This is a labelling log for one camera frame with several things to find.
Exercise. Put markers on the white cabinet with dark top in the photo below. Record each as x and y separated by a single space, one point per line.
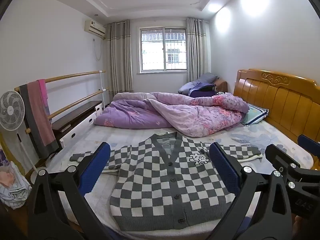
80 115

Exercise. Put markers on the pile of blue purple bedding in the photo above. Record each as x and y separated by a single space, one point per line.
200 81

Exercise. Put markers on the barred window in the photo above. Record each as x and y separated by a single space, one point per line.
162 50

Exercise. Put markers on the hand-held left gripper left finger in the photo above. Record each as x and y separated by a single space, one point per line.
96 170

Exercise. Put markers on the blue striped pillow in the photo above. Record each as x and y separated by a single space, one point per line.
255 115

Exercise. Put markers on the grey striped curtain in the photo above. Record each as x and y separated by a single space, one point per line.
197 50
120 57

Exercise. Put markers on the bag of clothes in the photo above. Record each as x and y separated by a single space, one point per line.
13 185

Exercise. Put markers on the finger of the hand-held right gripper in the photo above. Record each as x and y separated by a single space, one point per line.
310 143
280 158

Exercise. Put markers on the white standing fan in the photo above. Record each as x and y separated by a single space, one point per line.
11 110

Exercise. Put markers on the white wall air conditioner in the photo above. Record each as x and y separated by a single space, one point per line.
94 28

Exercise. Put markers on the wooden barre rack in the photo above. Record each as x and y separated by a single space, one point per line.
75 75

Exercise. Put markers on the purple floral comforter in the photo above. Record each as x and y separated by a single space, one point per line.
175 112

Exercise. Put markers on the wooden headboard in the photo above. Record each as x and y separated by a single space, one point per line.
277 100

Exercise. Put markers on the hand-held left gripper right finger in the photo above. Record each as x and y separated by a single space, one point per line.
222 167

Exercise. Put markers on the grey white checkered cardigan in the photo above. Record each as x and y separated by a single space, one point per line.
175 182

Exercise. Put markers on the dark purple blanket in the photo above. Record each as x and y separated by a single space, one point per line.
202 91

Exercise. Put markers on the grey towel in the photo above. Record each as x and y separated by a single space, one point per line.
27 112

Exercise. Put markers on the pink towel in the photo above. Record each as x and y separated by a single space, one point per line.
41 115

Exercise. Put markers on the brown nightstand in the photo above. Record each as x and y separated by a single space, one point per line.
222 86

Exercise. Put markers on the bed with floral sheet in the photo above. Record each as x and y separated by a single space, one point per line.
272 136

